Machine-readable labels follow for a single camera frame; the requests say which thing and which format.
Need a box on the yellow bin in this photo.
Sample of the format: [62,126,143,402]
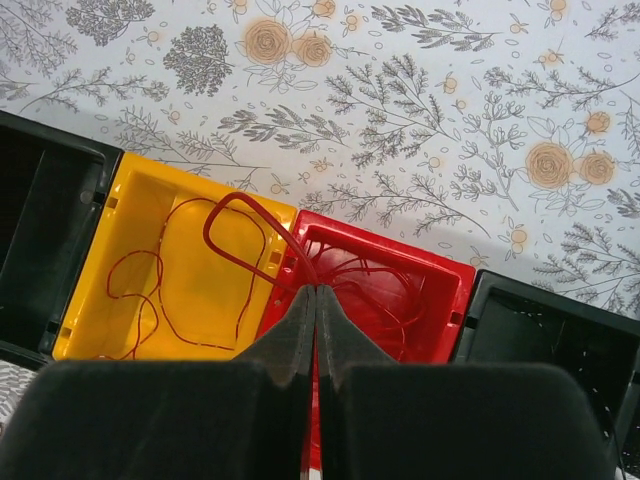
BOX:
[52,153,297,360]

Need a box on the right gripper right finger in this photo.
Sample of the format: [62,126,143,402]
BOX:
[316,286,615,479]

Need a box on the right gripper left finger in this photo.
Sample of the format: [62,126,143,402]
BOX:
[1,286,316,479]

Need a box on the red bin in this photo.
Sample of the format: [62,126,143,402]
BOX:
[258,210,476,364]

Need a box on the floral table mat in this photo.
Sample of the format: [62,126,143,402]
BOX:
[1,1,639,318]

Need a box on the right black bin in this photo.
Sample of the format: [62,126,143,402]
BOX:
[450,270,639,448]

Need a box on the black bin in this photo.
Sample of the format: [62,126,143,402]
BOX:
[1,112,123,371]
[450,270,639,448]

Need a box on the left black bin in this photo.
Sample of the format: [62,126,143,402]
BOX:
[1,112,123,371]

